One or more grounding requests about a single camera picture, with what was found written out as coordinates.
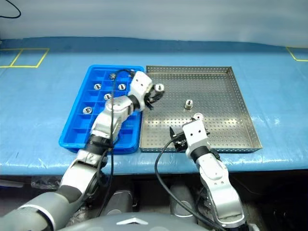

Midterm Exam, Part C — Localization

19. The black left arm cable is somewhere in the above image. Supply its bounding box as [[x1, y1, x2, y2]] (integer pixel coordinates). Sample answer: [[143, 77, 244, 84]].
[[96, 69, 137, 217]]

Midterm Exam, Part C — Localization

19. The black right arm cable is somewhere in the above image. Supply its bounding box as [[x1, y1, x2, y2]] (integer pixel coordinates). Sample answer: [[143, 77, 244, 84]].
[[154, 139, 228, 231]]

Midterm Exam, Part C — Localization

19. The perforated steel tray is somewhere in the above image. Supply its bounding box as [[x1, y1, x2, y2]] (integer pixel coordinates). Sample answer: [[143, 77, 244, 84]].
[[139, 65, 263, 154]]

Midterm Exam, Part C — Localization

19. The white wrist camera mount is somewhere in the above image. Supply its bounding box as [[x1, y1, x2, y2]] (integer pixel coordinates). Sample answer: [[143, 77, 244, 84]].
[[128, 71, 154, 101], [181, 119, 210, 154]]

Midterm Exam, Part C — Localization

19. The dark rounded shape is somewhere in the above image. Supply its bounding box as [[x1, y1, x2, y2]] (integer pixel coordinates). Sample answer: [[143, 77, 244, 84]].
[[105, 189, 133, 216], [169, 184, 197, 218]]

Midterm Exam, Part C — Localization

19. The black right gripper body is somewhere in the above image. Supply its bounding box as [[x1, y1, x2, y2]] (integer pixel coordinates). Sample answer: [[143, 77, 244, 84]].
[[173, 131, 188, 153]]

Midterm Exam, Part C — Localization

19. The black background cable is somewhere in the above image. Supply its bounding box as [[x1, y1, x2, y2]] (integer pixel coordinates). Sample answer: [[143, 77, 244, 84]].
[[0, 0, 22, 19]]

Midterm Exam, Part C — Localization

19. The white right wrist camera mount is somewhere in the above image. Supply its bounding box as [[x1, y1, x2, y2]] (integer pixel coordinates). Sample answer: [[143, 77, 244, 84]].
[[181, 119, 210, 154]]

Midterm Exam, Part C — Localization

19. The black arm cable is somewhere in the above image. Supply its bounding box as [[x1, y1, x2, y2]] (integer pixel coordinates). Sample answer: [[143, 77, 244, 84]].
[[96, 69, 137, 217], [154, 139, 228, 231]]

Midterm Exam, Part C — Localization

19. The grey robot torso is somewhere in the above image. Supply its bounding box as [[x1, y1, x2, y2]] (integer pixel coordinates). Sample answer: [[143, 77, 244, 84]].
[[56, 211, 207, 231]]

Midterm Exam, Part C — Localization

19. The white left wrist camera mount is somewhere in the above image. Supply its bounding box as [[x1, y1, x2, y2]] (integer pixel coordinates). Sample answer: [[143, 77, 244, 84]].
[[128, 71, 154, 101]]

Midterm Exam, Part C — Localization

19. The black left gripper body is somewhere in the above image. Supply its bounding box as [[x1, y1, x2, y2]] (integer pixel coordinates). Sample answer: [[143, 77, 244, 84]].
[[143, 88, 157, 106]]

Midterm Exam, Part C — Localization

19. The blue plastic compartment tray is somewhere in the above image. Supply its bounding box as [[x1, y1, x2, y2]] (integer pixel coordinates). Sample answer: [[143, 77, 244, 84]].
[[59, 64, 145, 154]]

